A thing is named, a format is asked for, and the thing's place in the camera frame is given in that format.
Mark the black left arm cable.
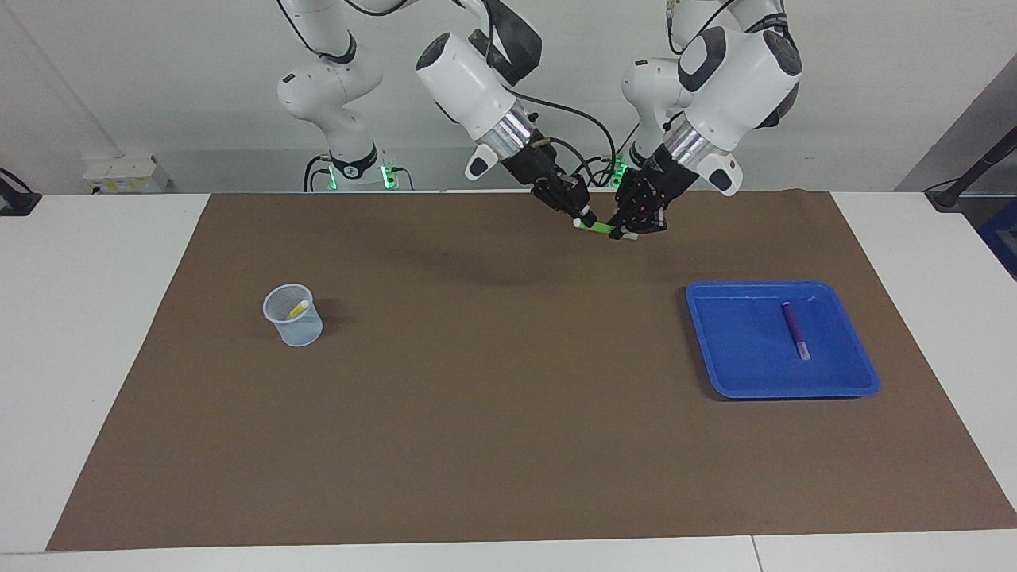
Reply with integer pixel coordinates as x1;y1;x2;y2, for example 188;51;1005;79
663;0;789;134

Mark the black left base cable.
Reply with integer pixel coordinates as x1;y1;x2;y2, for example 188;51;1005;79
568;151;632;189

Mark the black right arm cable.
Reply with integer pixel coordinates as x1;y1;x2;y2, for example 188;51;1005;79
276;0;619;190

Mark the white wall power strip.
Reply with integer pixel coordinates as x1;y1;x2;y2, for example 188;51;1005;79
83;153;170;195

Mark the black stand pole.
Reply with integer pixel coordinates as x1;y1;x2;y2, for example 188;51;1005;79
924;127;1017;213

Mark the translucent plastic cup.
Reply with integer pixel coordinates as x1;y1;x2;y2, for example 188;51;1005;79
262;284;324;348

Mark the black table clamp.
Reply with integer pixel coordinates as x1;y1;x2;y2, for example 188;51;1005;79
0;168;42;217

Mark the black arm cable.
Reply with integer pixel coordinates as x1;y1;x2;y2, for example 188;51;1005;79
276;0;619;190
663;0;789;134

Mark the blue plastic tray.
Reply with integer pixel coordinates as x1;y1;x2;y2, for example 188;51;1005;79
685;280;881;400

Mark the green pen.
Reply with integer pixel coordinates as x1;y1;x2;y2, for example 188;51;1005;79
573;218;640;242

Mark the blue object beside table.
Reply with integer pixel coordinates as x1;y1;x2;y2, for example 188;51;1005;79
976;199;1017;280

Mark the purple pen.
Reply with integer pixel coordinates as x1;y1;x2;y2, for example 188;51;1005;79
781;300;812;361

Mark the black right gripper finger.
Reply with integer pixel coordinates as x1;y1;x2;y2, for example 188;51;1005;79
560;179;598;227
544;187;587;227

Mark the brown table mat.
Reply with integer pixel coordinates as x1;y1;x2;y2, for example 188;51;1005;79
46;191;1017;551

